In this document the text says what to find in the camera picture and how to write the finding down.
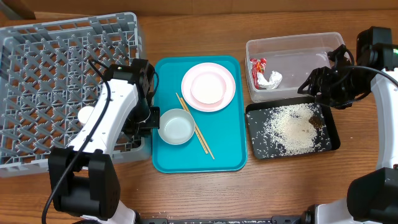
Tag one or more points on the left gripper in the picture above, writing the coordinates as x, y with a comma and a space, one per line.
146, 129

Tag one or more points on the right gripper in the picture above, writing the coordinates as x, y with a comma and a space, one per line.
319, 82

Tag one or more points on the grey bowl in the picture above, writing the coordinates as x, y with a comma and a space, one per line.
176, 127

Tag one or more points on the brown food scrap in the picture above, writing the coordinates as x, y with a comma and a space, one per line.
316, 122

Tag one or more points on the white tissue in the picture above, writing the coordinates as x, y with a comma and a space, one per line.
272, 83

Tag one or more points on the white rice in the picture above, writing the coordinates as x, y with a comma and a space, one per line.
289, 130

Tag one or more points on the white cup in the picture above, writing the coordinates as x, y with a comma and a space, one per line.
84, 114

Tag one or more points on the red snack wrapper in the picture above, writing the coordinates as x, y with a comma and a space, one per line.
257, 70

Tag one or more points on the small white bowl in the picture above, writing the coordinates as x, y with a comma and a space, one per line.
208, 88

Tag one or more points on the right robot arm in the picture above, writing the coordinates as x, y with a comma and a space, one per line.
371, 198

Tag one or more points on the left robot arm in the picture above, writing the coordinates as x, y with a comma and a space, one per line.
83, 180

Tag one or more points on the clear plastic bin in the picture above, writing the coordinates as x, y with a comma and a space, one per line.
293, 56

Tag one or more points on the black tray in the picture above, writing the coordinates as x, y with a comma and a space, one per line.
261, 149

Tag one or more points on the teal plastic tray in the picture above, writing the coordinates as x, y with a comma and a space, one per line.
221, 124

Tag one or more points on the large white plate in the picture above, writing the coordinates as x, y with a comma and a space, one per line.
207, 68

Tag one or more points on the grey dish rack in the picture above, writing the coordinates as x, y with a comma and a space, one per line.
46, 79

